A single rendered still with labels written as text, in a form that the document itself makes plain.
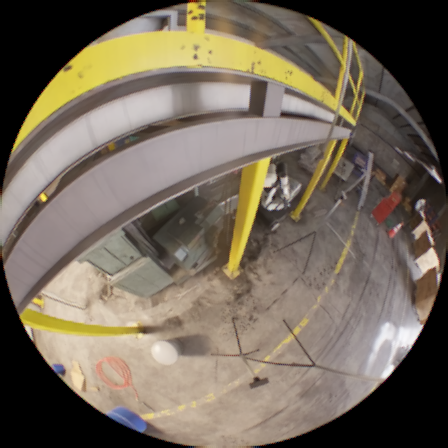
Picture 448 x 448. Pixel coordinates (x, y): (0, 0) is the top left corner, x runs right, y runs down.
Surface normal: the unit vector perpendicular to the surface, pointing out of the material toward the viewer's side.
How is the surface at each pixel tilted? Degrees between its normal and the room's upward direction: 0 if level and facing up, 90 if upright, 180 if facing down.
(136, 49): 90
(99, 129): 90
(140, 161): 90
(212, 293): 0
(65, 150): 90
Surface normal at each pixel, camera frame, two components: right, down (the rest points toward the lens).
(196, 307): 0.03, -0.59
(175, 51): 0.62, 0.64
